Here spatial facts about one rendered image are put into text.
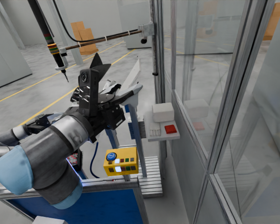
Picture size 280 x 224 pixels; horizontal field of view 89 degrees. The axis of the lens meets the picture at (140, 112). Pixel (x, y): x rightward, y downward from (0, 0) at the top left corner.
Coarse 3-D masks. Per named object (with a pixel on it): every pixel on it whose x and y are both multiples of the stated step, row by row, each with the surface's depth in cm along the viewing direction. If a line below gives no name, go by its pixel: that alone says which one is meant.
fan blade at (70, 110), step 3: (69, 108) 91; (72, 108) 90; (75, 108) 90; (78, 108) 90; (66, 111) 89; (69, 111) 89; (72, 111) 88; (75, 111) 88; (78, 111) 88; (63, 114) 88; (66, 114) 87; (69, 114) 86; (60, 117) 87
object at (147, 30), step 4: (144, 24) 99; (148, 24) 97; (152, 24) 99; (140, 28) 99; (144, 28) 96; (148, 28) 98; (152, 28) 100; (140, 32) 101; (144, 32) 98; (148, 32) 100; (152, 32) 101; (140, 36) 102; (144, 36) 99
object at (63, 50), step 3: (63, 48) 76; (60, 51) 76; (63, 51) 76; (66, 51) 77; (60, 54) 76; (63, 54) 77; (66, 54) 77; (63, 57) 78; (63, 60) 78; (66, 60) 79; (66, 63) 80; (57, 66) 81; (63, 66) 79; (66, 66) 79; (57, 69) 78; (60, 69) 78; (63, 69) 78
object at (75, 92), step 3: (78, 87) 99; (75, 90) 96; (75, 93) 96; (78, 93) 96; (72, 96) 95; (75, 96) 96; (78, 96) 96; (75, 99) 96; (78, 99) 97; (72, 102) 99
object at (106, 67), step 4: (104, 64) 80; (108, 64) 83; (92, 68) 75; (96, 68) 78; (100, 68) 81; (104, 68) 84; (108, 68) 87; (100, 72) 85; (104, 72) 88; (100, 76) 89
